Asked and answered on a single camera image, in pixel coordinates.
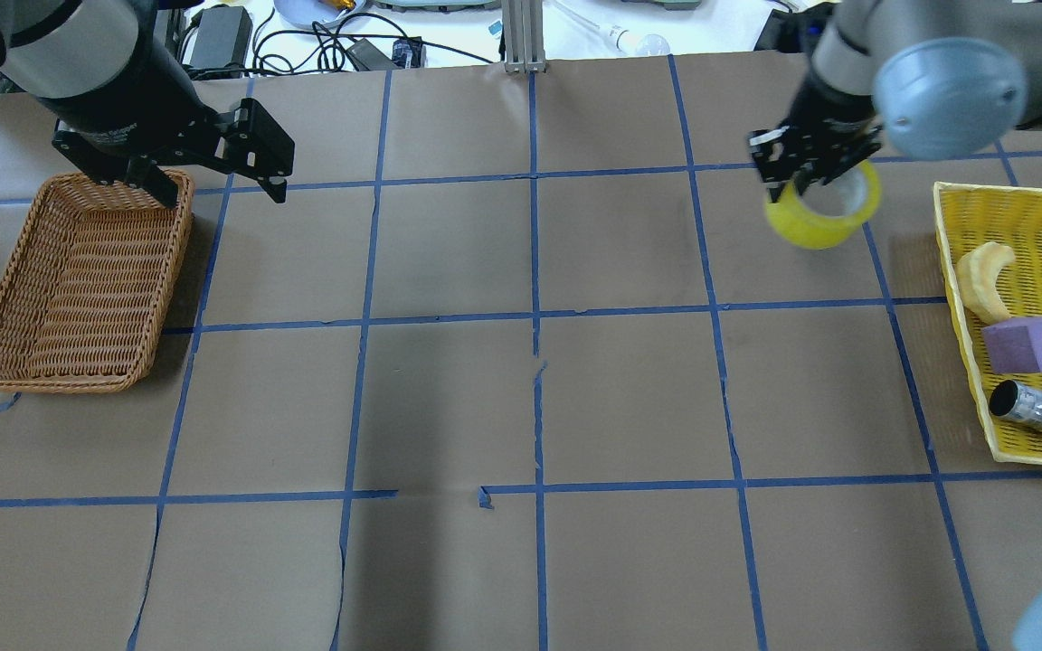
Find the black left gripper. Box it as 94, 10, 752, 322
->
52, 98, 295, 210

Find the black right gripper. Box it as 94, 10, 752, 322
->
749, 90, 882, 203

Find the yellow tape roll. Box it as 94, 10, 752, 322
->
763, 161, 884, 250

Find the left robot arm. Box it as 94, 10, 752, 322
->
0, 1, 295, 209

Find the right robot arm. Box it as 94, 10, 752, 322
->
748, 1, 1042, 203

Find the black power adapter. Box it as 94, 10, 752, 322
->
185, 5, 252, 79

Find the brown wicker basket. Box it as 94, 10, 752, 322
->
0, 168, 195, 394

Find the blue plate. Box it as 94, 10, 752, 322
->
272, 0, 368, 30

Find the banana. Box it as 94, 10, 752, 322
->
956, 241, 1016, 326

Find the yellow plastic basket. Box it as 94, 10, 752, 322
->
932, 182, 1042, 466

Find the purple foam block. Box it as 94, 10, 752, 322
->
981, 315, 1042, 374

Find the silver black cylinder can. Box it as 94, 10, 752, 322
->
989, 380, 1042, 433

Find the aluminium frame post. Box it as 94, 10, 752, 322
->
501, 0, 547, 74

